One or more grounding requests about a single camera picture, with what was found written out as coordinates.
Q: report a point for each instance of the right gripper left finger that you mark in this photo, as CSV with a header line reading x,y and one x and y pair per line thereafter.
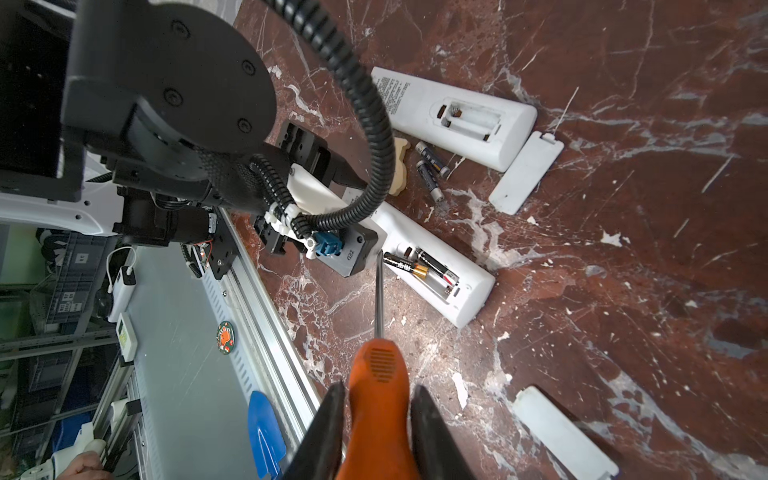
x,y
319,455

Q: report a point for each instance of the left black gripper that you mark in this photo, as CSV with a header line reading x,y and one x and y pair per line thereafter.
x,y
313,154

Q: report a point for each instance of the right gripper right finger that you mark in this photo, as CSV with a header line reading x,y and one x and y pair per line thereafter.
x,y
436,453

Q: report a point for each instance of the orange handle screwdriver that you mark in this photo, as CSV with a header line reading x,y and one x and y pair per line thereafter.
x,y
378,446

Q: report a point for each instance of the white battery cover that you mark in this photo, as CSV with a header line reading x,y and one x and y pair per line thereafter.
x,y
526,172
569,445

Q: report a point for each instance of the white remote control face up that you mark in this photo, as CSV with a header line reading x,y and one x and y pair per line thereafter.
x,y
459,304

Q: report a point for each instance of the white remote control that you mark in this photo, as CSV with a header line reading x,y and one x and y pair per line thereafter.
x,y
488,130

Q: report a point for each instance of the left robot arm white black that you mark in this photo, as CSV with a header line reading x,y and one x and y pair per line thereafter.
x,y
142,120

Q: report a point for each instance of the small wooden animal figure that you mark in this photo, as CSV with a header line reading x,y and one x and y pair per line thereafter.
x,y
399,181

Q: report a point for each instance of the black AAA battery upper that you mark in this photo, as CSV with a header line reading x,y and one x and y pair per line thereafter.
x,y
428,154

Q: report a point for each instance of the black aaa battery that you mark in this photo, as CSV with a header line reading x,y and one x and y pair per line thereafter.
x,y
405,265
428,154
430,182
421,256

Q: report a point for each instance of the black AAA battery lower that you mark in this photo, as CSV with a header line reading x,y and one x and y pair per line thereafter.
x,y
430,182

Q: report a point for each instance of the round orange badge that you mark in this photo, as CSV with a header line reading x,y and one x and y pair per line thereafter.
x,y
226,337

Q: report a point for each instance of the white power bank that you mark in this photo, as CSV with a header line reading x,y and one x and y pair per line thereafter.
x,y
122,284

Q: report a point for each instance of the metal storage shelving background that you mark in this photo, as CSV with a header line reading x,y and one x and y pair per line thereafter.
x,y
56,349

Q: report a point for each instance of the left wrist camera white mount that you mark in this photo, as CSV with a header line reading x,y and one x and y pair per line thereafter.
x,y
305,212

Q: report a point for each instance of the blue toy shovel wooden handle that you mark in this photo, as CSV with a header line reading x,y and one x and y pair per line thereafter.
x,y
267,444

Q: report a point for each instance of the aluminium frame rail front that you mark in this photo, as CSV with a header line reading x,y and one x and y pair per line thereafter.
x,y
265,358

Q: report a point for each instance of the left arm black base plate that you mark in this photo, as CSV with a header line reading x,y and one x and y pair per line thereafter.
x,y
215,255

